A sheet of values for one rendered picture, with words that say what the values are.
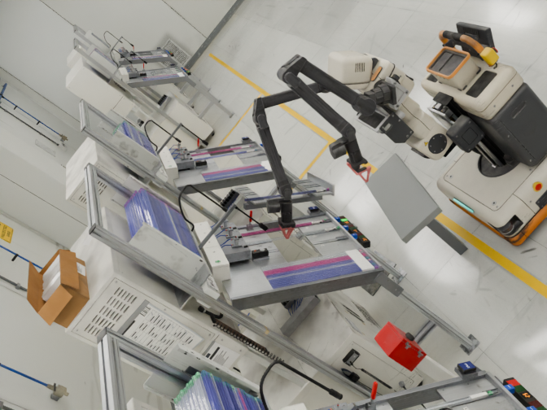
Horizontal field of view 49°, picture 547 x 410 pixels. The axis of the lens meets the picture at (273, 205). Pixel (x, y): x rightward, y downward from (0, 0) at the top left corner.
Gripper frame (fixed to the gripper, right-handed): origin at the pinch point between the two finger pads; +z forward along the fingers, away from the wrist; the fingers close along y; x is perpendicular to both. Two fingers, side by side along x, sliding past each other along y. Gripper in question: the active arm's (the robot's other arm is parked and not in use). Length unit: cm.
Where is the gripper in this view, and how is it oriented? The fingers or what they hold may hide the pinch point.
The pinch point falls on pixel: (286, 237)
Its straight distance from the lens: 309.6
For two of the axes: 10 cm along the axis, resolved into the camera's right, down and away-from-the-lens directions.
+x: 9.6, -1.2, 2.6
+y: 2.9, 3.6, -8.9
